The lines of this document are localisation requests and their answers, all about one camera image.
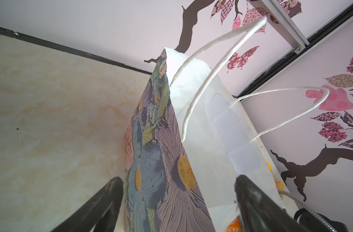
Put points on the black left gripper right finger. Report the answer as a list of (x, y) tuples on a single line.
[(258, 212)]

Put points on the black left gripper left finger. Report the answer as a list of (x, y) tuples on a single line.
[(100, 213)]

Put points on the orange snack packet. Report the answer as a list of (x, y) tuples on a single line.
[(234, 226)]

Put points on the floral white paper bag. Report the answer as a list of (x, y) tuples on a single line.
[(188, 141)]

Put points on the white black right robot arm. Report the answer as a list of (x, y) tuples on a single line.
[(314, 225)]

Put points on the rear aluminium rail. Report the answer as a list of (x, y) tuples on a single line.
[(281, 16)]

